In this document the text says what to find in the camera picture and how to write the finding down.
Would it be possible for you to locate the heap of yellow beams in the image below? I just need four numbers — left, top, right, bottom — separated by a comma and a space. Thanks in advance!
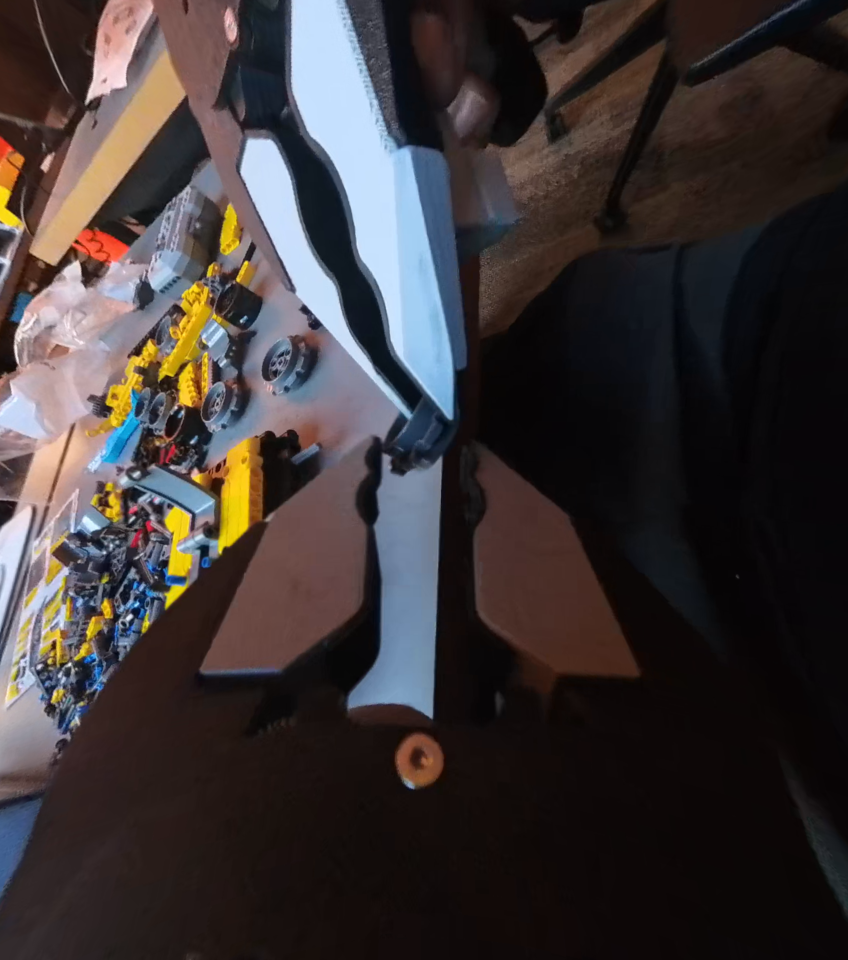
86, 202, 261, 444

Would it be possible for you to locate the paper sheet with line drawings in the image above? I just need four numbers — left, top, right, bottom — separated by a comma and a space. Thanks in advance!
86, 0, 159, 103

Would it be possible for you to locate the blue brick separator tool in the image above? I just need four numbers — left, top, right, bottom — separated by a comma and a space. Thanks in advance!
86, 416, 144, 475

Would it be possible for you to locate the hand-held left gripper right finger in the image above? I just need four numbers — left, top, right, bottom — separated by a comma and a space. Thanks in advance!
461, 442, 642, 681

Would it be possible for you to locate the partly built yellow vehicle model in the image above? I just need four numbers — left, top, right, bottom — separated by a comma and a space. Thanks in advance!
120, 431, 323, 595

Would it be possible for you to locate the yellow sticker sheet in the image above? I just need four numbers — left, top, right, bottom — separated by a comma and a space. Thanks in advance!
4, 487, 81, 711

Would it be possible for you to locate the black chair base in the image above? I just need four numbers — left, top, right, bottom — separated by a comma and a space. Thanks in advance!
544, 0, 848, 235

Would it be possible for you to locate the grey desk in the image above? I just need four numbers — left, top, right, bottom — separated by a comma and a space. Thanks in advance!
0, 161, 446, 796

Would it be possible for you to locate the clear plastic bag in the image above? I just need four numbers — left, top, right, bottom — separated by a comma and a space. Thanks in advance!
0, 258, 149, 468

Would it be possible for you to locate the black wheel rim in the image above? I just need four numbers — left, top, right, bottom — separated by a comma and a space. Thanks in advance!
214, 283, 264, 331
161, 411, 206, 453

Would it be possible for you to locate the person's leg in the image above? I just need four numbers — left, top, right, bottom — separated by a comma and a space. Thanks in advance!
469, 150, 848, 960

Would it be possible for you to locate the pale adjoining table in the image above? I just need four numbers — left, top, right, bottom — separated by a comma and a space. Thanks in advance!
26, 45, 192, 268

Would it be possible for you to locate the grey battery box brick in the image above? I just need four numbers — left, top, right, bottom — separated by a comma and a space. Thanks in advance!
145, 187, 224, 298

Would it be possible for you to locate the person's right hand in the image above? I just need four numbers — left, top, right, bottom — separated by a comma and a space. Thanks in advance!
410, 6, 506, 147

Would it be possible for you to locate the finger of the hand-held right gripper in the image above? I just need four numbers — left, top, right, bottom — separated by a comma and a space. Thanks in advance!
287, 0, 468, 423
154, 0, 426, 419

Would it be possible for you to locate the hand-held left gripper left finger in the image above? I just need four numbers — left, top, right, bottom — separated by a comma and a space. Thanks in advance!
199, 438, 383, 676

